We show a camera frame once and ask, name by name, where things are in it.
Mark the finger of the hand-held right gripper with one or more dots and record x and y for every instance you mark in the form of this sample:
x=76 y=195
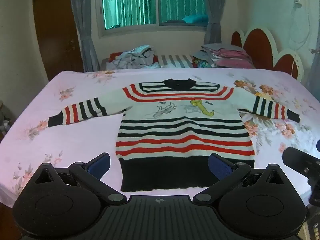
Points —
x=297 y=161

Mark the grey curtain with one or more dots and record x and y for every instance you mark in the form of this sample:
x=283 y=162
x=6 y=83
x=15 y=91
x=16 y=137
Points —
x=215 y=17
x=83 y=30

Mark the colourful floral cloth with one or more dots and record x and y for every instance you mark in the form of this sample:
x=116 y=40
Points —
x=203 y=63

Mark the striped cartoon sweater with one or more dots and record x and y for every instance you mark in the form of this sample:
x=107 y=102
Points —
x=185 y=135

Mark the red pillow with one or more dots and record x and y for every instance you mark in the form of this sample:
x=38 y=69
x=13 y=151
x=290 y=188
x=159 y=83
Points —
x=115 y=55

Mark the sliding glass window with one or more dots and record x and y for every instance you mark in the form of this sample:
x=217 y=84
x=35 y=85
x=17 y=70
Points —
x=135 y=5

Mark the stack of folded pink bedding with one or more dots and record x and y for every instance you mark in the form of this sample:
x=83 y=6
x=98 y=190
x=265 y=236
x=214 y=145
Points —
x=230 y=57

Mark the grey striped blanket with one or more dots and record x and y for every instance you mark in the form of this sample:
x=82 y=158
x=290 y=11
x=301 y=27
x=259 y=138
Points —
x=175 y=61

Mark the brown wooden door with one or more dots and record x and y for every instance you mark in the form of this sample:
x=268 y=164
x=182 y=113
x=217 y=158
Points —
x=55 y=42

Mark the pink floral bed sheet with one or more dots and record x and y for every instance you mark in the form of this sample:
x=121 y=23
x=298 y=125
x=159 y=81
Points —
x=75 y=135

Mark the white wall hook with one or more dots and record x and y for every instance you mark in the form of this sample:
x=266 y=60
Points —
x=297 y=0

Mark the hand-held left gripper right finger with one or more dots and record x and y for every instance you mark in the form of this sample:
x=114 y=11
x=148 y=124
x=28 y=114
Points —
x=220 y=167

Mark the grey hanging cloth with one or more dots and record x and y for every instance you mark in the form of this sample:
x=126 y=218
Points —
x=316 y=70

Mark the red scalloped headboard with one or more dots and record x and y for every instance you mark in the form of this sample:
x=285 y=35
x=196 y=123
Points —
x=257 y=47

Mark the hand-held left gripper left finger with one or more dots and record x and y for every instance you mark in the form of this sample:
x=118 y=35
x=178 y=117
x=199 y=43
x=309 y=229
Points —
x=100 y=165

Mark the pile of grey clothes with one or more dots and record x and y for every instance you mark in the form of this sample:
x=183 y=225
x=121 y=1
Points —
x=132 y=58

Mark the teal cloth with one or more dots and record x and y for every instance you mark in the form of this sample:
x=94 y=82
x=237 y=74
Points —
x=195 y=18

